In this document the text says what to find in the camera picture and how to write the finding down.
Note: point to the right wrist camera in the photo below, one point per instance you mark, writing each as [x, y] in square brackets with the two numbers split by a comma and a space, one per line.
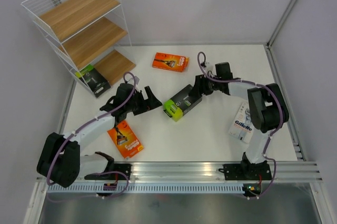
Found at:
[207, 67]

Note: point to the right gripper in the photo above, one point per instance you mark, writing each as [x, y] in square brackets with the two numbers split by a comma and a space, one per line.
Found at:
[200, 80]

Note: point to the orange razor box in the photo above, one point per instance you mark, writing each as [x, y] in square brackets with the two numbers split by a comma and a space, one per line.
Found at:
[170, 62]
[125, 140]

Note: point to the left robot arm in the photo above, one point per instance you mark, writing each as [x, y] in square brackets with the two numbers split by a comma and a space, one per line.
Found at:
[61, 161]

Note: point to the black green razor box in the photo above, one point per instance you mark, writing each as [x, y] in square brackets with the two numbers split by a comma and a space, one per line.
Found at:
[96, 82]
[181, 103]

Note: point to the aluminium rail frame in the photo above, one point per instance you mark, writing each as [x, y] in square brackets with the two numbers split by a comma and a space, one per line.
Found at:
[284, 171]

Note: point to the white Gillette razor pack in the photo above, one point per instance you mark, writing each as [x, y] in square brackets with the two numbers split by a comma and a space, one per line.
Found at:
[242, 127]

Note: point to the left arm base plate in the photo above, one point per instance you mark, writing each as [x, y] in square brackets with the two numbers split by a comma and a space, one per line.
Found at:
[115, 171]

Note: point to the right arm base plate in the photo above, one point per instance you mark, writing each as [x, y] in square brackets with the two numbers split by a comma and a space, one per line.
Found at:
[255, 172]

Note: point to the orange razor box near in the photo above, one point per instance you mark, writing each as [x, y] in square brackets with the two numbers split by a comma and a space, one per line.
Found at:
[125, 140]

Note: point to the bottom wooden shelf board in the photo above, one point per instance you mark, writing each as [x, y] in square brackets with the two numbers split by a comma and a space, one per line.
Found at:
[113, 66]

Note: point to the wooden shelf board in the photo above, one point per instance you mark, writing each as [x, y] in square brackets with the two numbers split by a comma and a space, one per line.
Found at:
[88, 44]
[72, 15]
[113, 66]

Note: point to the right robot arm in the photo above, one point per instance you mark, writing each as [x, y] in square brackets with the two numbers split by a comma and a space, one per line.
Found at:
[268, 111]

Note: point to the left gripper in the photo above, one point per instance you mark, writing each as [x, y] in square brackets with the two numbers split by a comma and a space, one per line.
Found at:
[151, 101]

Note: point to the orange razor box far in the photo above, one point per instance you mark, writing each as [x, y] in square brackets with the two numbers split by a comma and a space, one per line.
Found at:
[170, 62]

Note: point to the white wire shelf rack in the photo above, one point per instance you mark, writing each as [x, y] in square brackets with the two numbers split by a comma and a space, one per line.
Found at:
[35, 8]

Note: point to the white slotted cable duct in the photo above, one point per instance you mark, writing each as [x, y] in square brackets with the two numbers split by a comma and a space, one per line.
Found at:
[86, 187]

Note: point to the top wooden shelf board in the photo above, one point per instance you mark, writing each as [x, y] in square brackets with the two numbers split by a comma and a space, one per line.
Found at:
[72, 15]

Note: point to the middle wooden shelf board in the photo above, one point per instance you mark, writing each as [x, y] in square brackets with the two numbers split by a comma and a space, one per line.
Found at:
[88, 44]

